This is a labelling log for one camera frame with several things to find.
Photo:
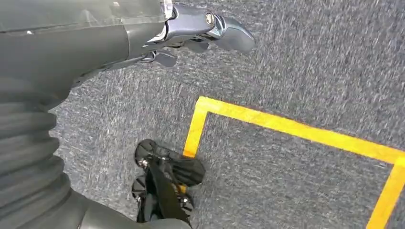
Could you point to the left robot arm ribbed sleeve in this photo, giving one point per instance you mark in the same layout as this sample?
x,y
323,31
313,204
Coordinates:
x,y
25,158

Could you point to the yellow floor tape square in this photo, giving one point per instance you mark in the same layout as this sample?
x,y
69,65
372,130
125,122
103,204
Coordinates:
x,y
253,115

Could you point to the robot's black left foot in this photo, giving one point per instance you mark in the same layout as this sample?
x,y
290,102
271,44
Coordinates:
x,y
164,180

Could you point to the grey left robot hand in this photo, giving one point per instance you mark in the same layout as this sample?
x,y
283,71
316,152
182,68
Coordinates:
x,y
79,38

